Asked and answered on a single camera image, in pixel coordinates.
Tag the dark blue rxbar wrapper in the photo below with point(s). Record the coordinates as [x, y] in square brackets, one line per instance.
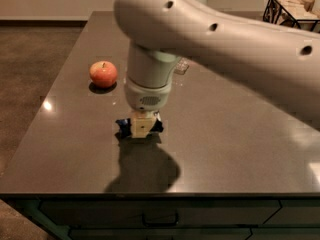
[125, 131]

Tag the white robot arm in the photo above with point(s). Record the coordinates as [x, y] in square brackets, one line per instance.
[280, 63]

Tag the black wire napkin holder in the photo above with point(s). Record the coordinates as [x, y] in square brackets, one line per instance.
[299, 14]

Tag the red apple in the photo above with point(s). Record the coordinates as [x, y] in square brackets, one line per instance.
[103, 74]

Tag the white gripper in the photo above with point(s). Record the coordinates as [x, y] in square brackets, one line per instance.
[147, 95]

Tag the black drawer handle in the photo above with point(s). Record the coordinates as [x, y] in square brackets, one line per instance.
[171, 220]

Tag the dark cabinet drawer front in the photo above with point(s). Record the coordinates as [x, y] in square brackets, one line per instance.
[112, 214]

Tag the clear plastic water bottle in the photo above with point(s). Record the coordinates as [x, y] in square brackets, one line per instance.
[181, 67]

